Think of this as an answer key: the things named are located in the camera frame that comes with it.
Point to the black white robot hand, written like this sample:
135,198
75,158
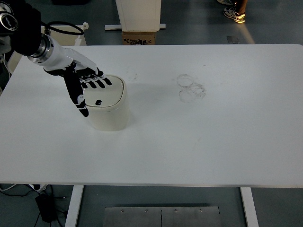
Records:
77,70

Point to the white table leg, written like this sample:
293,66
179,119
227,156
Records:
249,207
74,206

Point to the right white table leg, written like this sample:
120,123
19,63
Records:
249,207

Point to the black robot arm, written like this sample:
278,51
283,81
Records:
20,26

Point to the white bin on box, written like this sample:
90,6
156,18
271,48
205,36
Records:
139,15

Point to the cream plastic storage bin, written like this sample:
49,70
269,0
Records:
68,35

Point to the grey floor outlet plate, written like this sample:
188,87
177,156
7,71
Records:
233,39

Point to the left white table leg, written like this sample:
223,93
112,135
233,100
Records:
74,206

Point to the black power adapter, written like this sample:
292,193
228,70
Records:
46,207

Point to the brown cardboard box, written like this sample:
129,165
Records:
138,38

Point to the metal floor plate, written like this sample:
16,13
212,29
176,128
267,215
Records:
162,217

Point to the cream push-lid trash can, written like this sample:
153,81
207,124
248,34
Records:
108,107

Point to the white table foot bar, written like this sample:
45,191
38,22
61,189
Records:
118,27

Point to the grey white sneaker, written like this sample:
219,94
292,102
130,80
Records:
232,14

